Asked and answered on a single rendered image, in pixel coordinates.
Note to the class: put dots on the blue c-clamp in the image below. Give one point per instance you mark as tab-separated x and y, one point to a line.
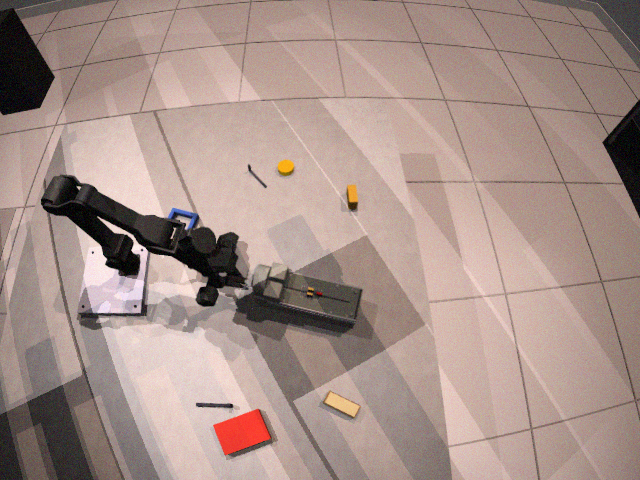
193	216

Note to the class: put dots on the short yellow cylinder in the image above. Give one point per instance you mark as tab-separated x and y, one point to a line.
285	167

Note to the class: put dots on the red flat rectangular block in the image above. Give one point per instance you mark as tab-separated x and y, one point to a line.
242	431

